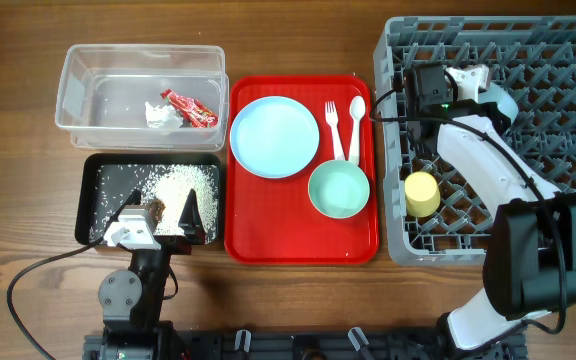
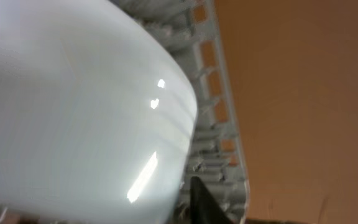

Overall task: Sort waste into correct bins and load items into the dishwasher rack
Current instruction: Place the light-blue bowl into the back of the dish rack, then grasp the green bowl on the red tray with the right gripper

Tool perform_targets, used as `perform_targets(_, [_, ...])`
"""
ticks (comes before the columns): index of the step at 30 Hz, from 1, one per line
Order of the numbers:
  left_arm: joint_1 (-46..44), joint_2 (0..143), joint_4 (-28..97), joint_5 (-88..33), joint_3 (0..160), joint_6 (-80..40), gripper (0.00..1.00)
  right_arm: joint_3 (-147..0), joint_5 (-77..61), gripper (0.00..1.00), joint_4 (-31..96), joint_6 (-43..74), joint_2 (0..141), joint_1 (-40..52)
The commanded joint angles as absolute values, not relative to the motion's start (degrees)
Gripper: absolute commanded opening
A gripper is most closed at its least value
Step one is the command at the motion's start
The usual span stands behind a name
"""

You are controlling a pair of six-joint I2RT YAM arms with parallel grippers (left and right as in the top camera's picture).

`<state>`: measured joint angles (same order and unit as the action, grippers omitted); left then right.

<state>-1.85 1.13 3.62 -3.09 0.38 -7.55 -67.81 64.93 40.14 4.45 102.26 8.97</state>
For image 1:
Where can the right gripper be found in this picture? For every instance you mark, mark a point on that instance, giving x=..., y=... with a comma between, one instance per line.
x=486, y=111

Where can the white plastic fork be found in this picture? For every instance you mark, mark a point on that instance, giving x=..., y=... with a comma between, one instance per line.
x=331, y=118

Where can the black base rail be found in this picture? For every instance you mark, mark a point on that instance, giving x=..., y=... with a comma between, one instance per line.
x=412, y=343

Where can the small light blue bowl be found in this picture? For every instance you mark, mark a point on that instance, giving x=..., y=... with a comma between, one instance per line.
x=504, y=101

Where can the green bowl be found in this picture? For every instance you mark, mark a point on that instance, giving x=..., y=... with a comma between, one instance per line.
x=338, y=189

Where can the white rice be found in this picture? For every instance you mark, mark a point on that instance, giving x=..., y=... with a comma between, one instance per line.
x=167, y=186

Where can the red serving tray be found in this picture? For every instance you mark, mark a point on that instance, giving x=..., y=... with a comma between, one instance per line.
x=272, y=221

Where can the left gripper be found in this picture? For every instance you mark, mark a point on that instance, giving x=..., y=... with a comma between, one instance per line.
x=180, y=245

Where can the large light blue plate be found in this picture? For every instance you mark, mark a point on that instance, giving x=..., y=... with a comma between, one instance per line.
x=274, y=137

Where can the white tissue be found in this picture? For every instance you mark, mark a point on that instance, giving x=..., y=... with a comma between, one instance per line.
x=165, y=117

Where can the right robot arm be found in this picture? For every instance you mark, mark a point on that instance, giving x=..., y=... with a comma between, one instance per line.
x=529, y=273

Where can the red snack wrapper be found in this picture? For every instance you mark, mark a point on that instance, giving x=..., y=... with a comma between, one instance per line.
x=191, y=109

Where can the yellow cup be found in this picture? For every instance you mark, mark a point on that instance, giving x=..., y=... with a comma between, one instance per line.
x=422, y=194

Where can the white plastic spoon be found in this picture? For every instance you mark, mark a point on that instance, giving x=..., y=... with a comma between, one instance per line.
x=357, y=111

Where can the brown food scrap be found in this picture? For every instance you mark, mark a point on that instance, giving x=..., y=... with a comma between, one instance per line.
x=156, y=208

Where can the grey dishwasher rack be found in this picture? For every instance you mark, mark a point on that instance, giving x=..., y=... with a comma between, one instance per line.
x=534, y=59

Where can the clear plastic bin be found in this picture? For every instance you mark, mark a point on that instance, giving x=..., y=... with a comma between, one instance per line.
x=106, y=92

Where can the black tray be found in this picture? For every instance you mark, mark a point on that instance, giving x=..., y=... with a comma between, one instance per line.
x=94, y=162

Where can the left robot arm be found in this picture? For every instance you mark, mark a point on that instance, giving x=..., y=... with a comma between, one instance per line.
x=132, y=299

